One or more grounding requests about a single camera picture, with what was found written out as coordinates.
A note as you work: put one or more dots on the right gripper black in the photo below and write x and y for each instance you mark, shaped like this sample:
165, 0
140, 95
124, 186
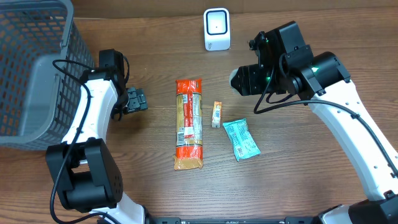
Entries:
247, 78

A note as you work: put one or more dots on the white barcode scanner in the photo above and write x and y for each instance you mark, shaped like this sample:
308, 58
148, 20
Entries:
217, 29

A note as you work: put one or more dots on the orange tissue packet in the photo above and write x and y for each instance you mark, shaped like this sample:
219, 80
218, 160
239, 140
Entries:
216, 114

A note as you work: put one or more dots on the green wet wipes packet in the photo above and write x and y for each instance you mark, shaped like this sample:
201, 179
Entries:
244, 146

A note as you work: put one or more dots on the red snack bar packet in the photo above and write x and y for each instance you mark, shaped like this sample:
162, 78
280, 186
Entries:
189, 126

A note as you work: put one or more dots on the grey plastic shopping basket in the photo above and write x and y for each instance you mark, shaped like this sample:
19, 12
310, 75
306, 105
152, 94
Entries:
38, 102

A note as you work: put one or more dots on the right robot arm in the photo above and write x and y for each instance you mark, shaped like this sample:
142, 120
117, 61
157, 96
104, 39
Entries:
287, 66

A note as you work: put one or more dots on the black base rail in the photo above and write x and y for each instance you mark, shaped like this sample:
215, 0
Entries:
286, 220

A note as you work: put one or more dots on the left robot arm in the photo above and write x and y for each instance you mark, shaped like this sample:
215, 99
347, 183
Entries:
85, 176

